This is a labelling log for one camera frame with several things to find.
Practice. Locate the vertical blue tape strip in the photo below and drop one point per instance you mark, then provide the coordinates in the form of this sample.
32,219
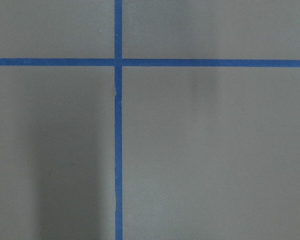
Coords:
118,150

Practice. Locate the horizontal blue tape strip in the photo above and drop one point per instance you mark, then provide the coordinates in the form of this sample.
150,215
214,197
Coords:
137,62

